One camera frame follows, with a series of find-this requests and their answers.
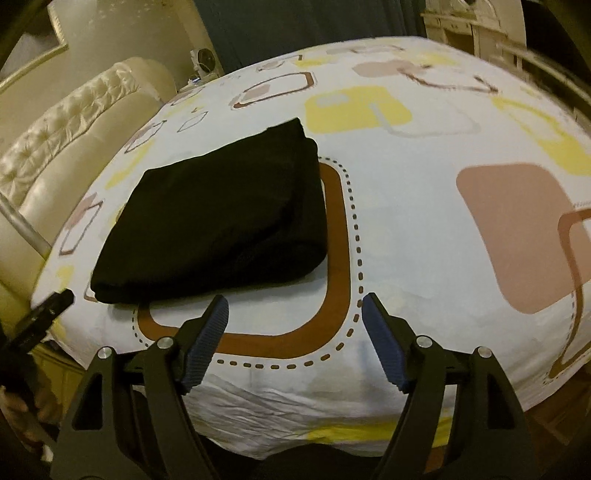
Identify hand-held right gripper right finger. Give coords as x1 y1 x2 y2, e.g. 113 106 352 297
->
362 292 539 480

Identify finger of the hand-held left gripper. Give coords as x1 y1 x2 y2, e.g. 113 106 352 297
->
31 289 76 325

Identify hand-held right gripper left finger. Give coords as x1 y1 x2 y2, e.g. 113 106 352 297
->
50 295 230 480

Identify black pants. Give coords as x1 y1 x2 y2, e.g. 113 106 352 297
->
90 117 329 306

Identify person's left hand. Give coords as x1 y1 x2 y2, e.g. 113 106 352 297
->
0 384 62 446

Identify silver metal pole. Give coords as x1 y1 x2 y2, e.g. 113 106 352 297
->
0 193 52 256

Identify cream tufted leather headboard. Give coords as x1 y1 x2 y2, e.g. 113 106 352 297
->
0 57 179 298

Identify white printed bedsheet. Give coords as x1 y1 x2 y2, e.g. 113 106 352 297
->
34 37 591 462

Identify small white desk fan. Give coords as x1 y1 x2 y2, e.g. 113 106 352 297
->
193 46 223 77

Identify white bed footboard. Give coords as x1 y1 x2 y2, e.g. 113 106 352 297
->
501 44 591 125

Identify white vanity dresser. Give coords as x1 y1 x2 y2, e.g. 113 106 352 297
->
420 0 528 59

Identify dark teal curtain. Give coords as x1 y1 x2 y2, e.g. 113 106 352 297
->
194 0 426 77

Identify wooden bed frame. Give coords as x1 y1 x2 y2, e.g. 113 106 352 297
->
526 396 591 480

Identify framed wall picture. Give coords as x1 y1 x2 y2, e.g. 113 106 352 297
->
0 0 70 89

